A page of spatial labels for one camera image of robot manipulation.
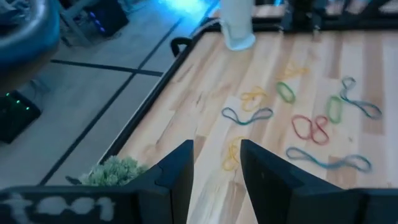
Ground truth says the rounded upholstered seat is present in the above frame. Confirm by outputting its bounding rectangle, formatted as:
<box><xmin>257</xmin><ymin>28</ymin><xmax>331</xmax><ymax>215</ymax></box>
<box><xmin>0</xmin><ymin>0</ymin><xmax>62</xmax><ymax>71</ymax></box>

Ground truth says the green rubber band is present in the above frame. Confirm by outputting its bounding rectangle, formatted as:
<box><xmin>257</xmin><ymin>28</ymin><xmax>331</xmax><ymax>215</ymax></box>
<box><xmin>275</xmin><ymin>81</ymin><xmax>296</xmax><ymax>105</ymax></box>
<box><xmin>325</xmin><ymin>95</ymin><xmax>345</xmax><ymax>124</ymax></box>

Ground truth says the teal rubber band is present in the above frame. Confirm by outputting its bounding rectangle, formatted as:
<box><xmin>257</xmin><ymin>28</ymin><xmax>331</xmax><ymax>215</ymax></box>
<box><xmin>221</xmin><ymin>106</ymin><xmax>274</xmax><ymax>126</ymax></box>
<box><xmin>340</xmin><ymin>77</ymin><xmax>383</xmax><ymax>121</ymax></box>
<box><xmin>285</xmin><ymin>146</ymin><xmax>373</xmax><ymax>174</ymax></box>

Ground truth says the black box with green lights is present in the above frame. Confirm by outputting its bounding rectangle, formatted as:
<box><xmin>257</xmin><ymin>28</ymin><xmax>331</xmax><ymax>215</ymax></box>
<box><xmin>0</xmin><ymin>89</ymin><xmax>42</xmax><ymax>145</ymax></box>

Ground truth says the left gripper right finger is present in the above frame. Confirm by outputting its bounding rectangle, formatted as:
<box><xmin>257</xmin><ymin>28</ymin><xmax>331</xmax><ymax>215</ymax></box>
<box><xmin>241</xmin><ymin>139</ymin><xmax>366</xmax><ymax>224</ymax></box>

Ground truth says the green plant in patterned pot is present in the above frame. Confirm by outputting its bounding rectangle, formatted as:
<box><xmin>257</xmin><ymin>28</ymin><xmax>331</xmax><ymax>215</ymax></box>
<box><xmin>78</xmin><ymin>154</ymin><xmax>149</xmax><ymax>187</ymax></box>

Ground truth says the white cylindrical container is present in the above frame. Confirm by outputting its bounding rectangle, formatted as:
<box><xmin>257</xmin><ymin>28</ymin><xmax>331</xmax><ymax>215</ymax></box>
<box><xmin>218</xmin><ymin>0</ymin><xmax>257</xmax><ymax>52</ymax></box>

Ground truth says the red rubber band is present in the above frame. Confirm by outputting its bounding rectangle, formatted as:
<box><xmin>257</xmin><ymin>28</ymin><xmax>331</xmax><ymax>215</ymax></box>
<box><xmin>291</xmin><ymin>114</ymin><xmax>330</xmax><ymax>146</ymax></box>

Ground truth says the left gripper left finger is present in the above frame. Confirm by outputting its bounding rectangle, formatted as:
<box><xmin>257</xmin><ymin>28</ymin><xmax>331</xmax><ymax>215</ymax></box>
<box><xmin>126</xmin><ymin>139</ymin><xmax>195</xmax><ymax>224</ymax></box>

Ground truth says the yellow rubber band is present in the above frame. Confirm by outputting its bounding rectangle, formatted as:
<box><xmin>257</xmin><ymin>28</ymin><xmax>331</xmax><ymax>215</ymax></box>
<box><xmin>221</xmin><ymin>136</ymin><xmax>246</xmax><ymax>172</ymax></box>
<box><xmin>239</xmin><ymin>86</ymin><xmax>269</xmax><ymax>113</ymax></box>
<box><xmin>276</xmin><ymin>60</ymin><xmax>310</xmax><ymax>82</ymax></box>

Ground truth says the black arched clamp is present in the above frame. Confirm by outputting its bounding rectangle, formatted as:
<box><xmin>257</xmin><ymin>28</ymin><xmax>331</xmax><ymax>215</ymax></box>
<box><xmin>170</xmin><ymin>36</ymin><xmax>193</xmax><ymax>58</ymax></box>

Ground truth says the black computer case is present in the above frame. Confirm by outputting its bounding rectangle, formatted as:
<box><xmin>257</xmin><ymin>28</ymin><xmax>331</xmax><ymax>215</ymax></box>
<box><xmin>83</xmin><ymin>0</ymin><xmax>130</xmax><ymax>39</ymax></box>

